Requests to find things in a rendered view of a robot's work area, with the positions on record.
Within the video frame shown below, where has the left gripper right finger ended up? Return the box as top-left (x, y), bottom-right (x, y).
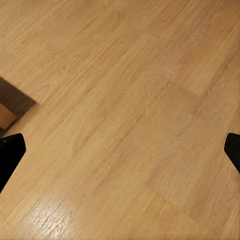
top-left (224, 133), bottom-right (240, 173)

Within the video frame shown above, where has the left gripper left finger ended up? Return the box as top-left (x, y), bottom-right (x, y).
top-left (0, 133), bottom-right (26, 193)

